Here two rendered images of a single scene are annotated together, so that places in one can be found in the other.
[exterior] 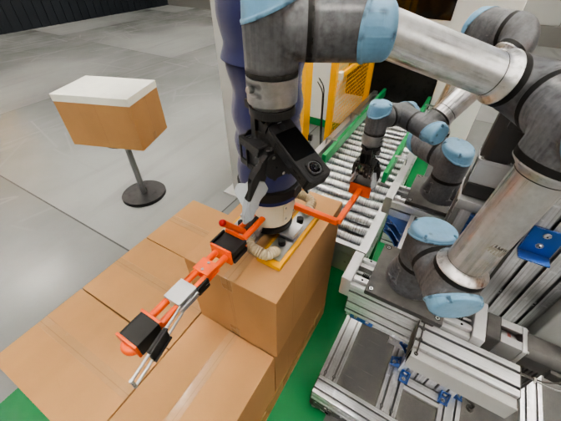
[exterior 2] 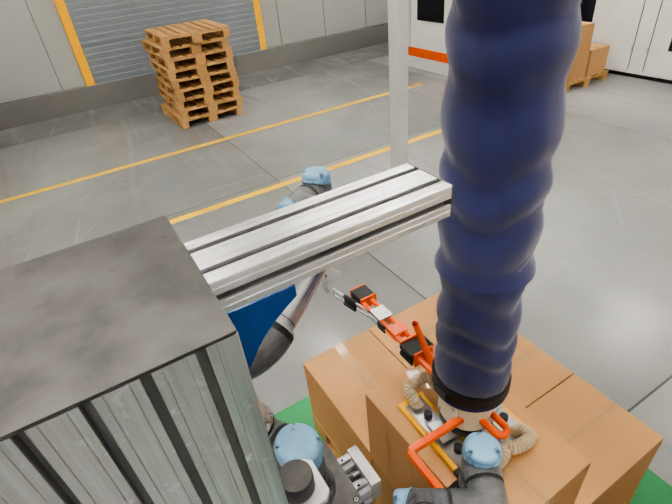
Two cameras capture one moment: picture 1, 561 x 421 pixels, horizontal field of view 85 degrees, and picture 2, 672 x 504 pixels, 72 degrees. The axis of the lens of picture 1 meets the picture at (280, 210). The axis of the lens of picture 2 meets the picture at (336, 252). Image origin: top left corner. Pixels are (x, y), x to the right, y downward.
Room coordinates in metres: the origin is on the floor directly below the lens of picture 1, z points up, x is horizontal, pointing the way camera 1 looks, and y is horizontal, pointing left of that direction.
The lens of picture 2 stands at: (1.05, -0.90, 2.30)
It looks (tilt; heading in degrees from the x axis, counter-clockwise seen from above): 35 degrees down; 122
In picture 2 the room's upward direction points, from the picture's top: 6 degrees counter-clockwise
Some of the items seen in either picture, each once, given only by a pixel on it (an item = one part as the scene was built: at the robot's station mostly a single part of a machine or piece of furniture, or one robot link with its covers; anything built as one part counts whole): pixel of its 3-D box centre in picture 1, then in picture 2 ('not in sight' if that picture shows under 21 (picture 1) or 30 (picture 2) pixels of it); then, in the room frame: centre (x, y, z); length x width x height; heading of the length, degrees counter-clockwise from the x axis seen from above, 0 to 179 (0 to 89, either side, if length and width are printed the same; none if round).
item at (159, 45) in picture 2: not in sight; (193, 72); (-4.74, 4.75, 0.65); 1.29 x 1.10 x 1.30; 149
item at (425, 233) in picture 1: (428, 245); (298, 454); (0.56, -0.41, 1.20); 0.13 x 0.12 x 0.14; 178
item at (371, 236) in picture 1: (409, 163); not in sight; (2.07, -1.03, 0.50); 2.31 x 0.05 x 0.19; 149
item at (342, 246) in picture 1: (306, 231); not in sight; (1.23, -0.15, 0.58); 0.70 x 0.03 x 0.06; 59
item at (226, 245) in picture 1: (229, 246); (416, 349); (0.68, 0.17, 1.07); 0.10 x 0.08 x 0.06; 58
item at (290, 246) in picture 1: (290, 232); (442, 433); (0.84, -0.04, 0.97); 0.34 x 0.10 x 0.05; 148
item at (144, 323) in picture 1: (141, 332); (363, 296); (0.38, 0.36, 1.07); 0.08 x 0.07 x 0.05; 148
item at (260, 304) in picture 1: (271, 258); (463, 458); (0.90, 0.04, 0.74); 0.60 x 0.40 x 0.40; 150
